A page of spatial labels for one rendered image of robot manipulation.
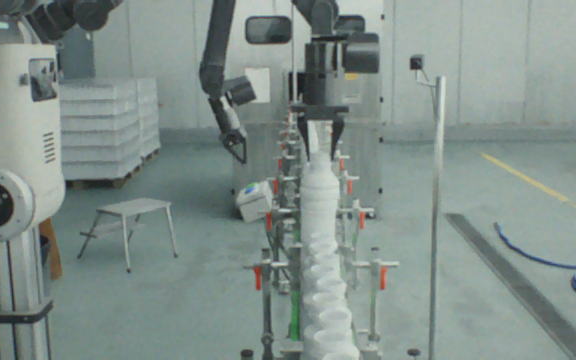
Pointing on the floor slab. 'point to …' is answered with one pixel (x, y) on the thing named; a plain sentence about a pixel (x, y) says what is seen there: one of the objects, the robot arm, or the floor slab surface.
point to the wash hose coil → (574, 273)
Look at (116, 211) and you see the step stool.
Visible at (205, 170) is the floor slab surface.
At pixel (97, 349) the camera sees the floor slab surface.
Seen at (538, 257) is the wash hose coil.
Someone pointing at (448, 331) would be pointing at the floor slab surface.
